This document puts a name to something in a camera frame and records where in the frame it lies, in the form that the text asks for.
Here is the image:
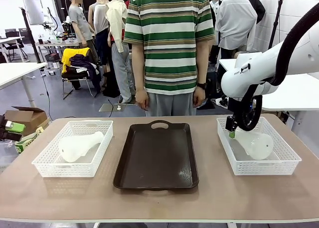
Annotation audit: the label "black office chair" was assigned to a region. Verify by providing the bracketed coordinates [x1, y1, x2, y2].
[4, 28, 28, 62]

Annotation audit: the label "grey floor plate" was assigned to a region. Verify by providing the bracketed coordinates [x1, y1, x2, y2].
[98, 103, 126, 113]

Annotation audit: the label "grey trousers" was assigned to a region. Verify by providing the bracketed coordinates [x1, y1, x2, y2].
[147, 92, 197, 116]

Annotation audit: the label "metal frame chair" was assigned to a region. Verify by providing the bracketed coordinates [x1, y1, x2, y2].
[61, 71, 98, 100]

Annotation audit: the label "white side table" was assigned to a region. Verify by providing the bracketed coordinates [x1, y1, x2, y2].
[0, 62, 48, 108]

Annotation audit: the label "green striped shirt torso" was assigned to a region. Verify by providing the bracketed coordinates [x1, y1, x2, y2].
[124, 0, 215, 96]

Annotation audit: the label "dark purple clothes pile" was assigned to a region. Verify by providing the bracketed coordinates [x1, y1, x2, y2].
[66, 53, 102, 95]

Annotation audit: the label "person's right hand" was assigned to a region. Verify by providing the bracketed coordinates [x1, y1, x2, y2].
[135, 88, 150, 111]

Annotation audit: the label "white perforated plastic basket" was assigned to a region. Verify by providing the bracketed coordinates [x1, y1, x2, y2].
[31, 120, 114, 178]
[216, 116, 303, 176]

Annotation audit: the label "person's right forearm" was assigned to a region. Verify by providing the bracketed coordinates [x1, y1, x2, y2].
[132, 61, 147, 91]

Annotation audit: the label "translucent white conical flask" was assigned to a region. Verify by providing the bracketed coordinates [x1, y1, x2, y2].
[58, 131, 105, 163]
[234, 129, 274, 161]

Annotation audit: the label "mannequin in cream shirt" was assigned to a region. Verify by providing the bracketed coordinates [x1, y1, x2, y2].
[106, 0, 137, 104]

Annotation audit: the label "black looped gripper cable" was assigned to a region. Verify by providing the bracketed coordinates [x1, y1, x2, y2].
[234, 82, 263, 132]

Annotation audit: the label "small green box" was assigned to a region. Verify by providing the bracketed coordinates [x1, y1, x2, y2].
[4, 121, 26, 133]

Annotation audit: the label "white softbox light panel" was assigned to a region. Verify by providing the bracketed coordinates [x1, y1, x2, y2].
[23, 0, 45, 26]

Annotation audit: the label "black corrugated cable conduit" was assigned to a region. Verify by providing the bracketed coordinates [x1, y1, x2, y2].
[268, 1, 319, 87]

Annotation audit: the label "mannequin in white shirt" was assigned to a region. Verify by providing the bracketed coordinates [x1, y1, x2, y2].
[214, 0, 258, 60]

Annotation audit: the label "mannequin in white tank top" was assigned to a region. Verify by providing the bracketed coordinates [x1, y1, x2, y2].
[89, 0, 111, 73]

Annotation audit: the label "dark brown serving tray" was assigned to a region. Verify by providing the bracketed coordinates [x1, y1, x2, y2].
[113, 120, 199, 191]

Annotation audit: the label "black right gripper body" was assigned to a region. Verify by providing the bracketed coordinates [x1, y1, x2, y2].
[227, 96, 255, 121]

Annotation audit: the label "person's left hand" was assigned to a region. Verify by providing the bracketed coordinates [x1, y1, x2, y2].
[193, 88, 207, 109]

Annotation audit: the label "black hanging garment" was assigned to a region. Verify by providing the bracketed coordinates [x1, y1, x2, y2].
[246, 0, 266, 24]

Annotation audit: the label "yellow cloth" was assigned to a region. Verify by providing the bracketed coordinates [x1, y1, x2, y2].
[61, 47, 91, 74]

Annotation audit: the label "green and white carton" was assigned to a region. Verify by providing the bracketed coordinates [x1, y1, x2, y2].
[14, 127, 46, 154]

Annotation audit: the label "open brown cardboard box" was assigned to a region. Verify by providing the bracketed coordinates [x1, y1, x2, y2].
[4, 106, 51, 137]

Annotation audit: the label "black light stand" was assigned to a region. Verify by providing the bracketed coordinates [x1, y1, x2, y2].
[20, 8, 42, 63]

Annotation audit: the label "person's left forearm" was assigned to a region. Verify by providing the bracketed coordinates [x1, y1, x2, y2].
[196, 61, 209, 84]

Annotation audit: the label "black tripod stand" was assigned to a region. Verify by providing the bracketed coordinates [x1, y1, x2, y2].
[268, 0, 285, 50]

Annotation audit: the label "mannequin in grey t-shirt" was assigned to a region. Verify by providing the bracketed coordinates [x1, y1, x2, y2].
[67, 0, 97, 64]

